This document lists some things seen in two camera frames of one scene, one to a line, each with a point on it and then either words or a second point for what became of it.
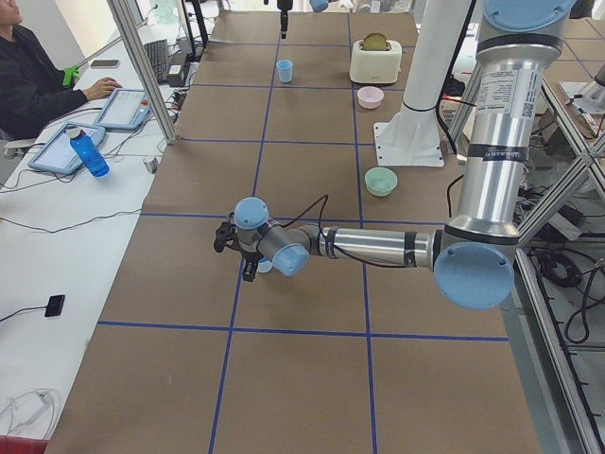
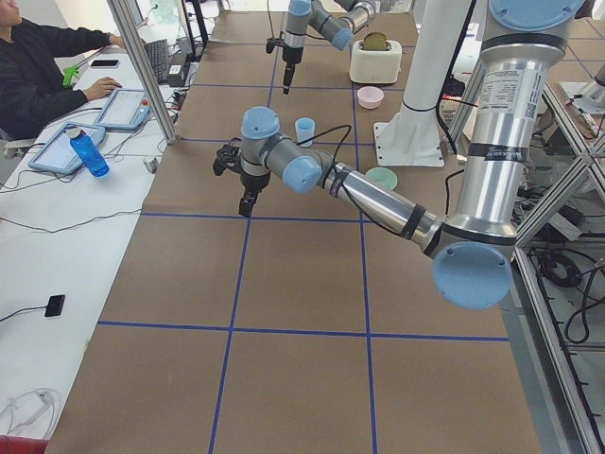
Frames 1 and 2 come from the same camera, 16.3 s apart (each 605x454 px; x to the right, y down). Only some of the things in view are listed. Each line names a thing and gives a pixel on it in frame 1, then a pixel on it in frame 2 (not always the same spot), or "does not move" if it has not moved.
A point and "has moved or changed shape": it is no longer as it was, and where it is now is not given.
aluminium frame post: [145, 69] does not move
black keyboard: [158, 54] does not move
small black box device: [55, 305] does not move
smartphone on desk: [105, 63] does not move
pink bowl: [370, 96] does not move
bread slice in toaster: [374, 41] does not move
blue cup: [264, 265] → [304, 130]
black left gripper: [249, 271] → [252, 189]
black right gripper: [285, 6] → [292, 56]
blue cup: [285, 70] has moved or changed shape
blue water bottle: [89, 151] does not move
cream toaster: [375, 66] does not move
